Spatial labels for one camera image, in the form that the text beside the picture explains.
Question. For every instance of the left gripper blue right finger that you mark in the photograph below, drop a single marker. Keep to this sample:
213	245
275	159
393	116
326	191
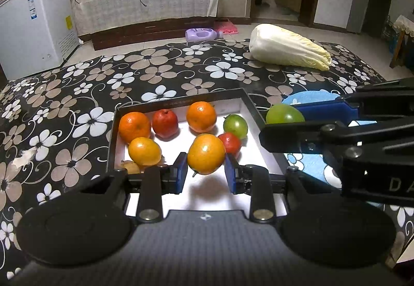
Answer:
254	181

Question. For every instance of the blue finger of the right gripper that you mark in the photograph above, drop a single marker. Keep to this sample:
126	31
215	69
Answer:
302	137
335	110

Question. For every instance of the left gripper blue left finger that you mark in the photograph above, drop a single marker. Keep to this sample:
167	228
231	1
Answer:
158	181

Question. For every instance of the green tomato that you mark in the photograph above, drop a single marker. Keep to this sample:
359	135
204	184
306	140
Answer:
236	125
282	113

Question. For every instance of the small red apple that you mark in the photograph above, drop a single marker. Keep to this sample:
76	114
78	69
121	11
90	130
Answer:
231	143

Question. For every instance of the yellow orange fruit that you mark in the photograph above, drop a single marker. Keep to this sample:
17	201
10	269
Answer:
144	151
206	154

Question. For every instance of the brown longan left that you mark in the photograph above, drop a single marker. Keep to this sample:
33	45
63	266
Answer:
131	167

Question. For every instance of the blue tiger plate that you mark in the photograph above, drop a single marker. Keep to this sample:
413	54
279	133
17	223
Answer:
313	164

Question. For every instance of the black tray with white bottom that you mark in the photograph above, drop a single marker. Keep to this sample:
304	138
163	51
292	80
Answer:
205	187

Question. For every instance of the red apple back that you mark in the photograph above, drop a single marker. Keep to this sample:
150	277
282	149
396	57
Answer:
165	123

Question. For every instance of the orange tangerine left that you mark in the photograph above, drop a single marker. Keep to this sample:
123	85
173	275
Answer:
133	125

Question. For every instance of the orange tangerine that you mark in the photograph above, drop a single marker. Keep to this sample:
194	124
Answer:
133	125
201	117

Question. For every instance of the orange tangerine back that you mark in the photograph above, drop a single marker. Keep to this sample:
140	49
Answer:
201	117

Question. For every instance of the side table with lace cloth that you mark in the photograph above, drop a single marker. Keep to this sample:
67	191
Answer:
404	27

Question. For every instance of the white napa cabbage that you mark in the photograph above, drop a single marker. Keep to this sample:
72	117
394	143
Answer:
272	44

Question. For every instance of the black floral tablecloth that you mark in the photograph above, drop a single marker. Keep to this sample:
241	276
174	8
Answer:
66	219

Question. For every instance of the pink slipper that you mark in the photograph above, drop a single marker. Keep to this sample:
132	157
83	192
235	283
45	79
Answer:
225	26

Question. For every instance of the dark wooden tv cabinet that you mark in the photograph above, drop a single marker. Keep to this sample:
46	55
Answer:
152	31

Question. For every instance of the purple plastic bottle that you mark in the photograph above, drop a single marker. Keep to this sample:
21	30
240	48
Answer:
194	35

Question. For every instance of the checked cloth on cabinet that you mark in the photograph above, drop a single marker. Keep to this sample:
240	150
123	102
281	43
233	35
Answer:
92	16

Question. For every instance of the white chest freezer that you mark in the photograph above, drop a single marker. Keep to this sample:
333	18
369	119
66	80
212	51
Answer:
36	35

